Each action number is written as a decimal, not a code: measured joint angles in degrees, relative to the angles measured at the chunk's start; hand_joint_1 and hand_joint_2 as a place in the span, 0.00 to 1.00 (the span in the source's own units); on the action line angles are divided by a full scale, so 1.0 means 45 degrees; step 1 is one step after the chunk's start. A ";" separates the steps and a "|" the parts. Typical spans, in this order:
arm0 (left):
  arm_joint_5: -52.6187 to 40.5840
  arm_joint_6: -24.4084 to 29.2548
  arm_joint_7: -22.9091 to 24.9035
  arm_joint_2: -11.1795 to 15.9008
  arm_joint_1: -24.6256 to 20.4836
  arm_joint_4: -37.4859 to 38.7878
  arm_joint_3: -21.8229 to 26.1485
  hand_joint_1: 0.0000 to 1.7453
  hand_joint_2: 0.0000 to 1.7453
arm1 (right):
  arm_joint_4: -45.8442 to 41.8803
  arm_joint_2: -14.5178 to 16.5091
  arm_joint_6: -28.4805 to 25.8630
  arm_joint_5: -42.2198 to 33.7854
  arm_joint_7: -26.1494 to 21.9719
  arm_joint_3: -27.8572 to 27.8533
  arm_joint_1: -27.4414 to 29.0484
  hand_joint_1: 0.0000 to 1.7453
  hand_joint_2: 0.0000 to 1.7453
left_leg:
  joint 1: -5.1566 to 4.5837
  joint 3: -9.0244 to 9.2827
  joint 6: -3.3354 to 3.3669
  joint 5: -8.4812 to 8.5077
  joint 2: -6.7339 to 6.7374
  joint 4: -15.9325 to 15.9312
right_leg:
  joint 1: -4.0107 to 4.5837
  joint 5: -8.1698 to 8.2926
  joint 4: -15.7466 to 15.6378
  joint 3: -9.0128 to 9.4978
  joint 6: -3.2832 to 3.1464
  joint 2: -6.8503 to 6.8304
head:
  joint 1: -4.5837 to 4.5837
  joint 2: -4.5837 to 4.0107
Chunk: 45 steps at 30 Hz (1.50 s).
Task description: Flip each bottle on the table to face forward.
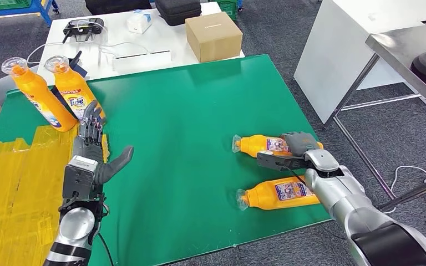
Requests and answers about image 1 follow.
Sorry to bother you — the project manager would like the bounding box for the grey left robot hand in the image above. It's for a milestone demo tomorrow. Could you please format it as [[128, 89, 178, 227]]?
[[72, 100, 135, 186]]

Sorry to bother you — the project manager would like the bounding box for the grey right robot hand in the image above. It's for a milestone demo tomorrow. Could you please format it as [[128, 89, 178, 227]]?
[[281, 131, 321, 158]]

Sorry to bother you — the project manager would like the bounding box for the orange detergent bottle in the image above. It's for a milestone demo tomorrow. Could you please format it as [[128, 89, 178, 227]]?
[[1, 57, 78, 133], [44, 55, 107, 122], [236, 176, 321, 212], [231, 134, 324, 159]]

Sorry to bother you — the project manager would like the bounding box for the blue tablet case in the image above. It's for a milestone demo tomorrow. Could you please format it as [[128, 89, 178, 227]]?
[[50, 50, 88, 120]]

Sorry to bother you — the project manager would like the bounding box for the yellow tape patch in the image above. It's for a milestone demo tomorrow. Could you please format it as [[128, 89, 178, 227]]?
[[0, 125, 109, 266]]

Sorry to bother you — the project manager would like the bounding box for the white desk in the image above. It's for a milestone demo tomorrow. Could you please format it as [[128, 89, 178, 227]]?
[[293, 0, 426, 126]]

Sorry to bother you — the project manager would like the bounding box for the long white power strip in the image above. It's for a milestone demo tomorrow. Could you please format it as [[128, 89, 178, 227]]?
[[112, 50, 173, 73]]

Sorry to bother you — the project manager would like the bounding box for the black metal bar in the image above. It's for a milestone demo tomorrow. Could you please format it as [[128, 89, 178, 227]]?
[[378, 172, 426, 214]]

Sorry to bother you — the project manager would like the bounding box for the black controller with antennas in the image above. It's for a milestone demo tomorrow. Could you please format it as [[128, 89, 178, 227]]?
[[62, 17, 106, 44]]

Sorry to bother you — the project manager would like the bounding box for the white table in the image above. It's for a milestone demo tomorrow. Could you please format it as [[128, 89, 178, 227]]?
[[36, 2, 246, 83]]

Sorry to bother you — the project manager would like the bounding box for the small white box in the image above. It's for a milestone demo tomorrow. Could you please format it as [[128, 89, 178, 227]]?
[[126, 9, 153, 34]]

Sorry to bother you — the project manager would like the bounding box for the brown cardboard box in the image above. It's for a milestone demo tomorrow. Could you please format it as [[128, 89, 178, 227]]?
[[185, 12, 244, 64]]

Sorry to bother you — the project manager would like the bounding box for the steel table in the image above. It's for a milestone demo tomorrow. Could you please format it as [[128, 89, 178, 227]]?
[[323, 22, 426, 214]]

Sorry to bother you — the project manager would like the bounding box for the black bag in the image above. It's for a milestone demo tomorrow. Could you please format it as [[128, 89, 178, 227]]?
[[85, 0, 153, 16]]

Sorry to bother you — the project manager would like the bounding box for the green plastic crate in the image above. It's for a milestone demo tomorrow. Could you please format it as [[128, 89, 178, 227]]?
[[215, 0, 240, 21], [0, 0, 34, 11]]

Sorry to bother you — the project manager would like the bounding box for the black hard case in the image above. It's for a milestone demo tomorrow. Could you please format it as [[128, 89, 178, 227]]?
[[155, 0, 202, 27]]

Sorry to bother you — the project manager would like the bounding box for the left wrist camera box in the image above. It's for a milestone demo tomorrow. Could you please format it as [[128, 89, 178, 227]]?
[[62, 155, 100, 202]]

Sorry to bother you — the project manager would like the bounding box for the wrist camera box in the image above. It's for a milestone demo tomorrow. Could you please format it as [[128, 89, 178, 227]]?
[[62, 155, 100, 202], [256, 150, 311, 172]]

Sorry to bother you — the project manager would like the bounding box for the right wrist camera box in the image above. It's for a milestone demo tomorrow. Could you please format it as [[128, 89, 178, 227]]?
[[256, 150, 311, 172]]

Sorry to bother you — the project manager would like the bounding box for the white floor cable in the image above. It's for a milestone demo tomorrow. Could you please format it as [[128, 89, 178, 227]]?
[[380, 166, 426, 216]]

